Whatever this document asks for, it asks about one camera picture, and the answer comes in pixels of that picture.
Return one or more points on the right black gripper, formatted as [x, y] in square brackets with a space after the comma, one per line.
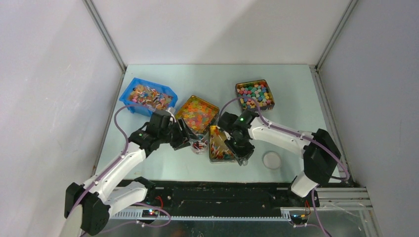
[241, 155]

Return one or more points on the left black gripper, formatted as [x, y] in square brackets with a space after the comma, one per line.
[184, 136]

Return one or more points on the clear plastic jar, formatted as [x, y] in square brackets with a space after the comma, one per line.
[200, 145]

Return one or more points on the gold tin with lollipops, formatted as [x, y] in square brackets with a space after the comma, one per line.
[218, 151]

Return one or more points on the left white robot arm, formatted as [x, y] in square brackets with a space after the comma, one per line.
[90, 205]

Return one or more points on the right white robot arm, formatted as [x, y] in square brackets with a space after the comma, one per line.
[318, 151]

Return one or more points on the gold tin pastel candies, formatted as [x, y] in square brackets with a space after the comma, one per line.
[255, 93]

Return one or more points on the gold tin orange gummies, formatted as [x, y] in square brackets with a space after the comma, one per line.
[198, 114]

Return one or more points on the white jar lid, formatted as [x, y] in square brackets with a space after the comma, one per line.
[272, 160]

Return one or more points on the blue plastic candy bin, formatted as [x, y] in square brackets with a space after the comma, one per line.
[143, 97]

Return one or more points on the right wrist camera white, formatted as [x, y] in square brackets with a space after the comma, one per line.
[229, 140]

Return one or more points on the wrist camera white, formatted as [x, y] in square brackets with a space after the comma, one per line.
[229, 140]
[171, 111]

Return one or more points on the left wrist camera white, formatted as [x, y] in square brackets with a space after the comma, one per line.
[171, 111]

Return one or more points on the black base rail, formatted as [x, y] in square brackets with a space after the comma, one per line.
[225, 200]

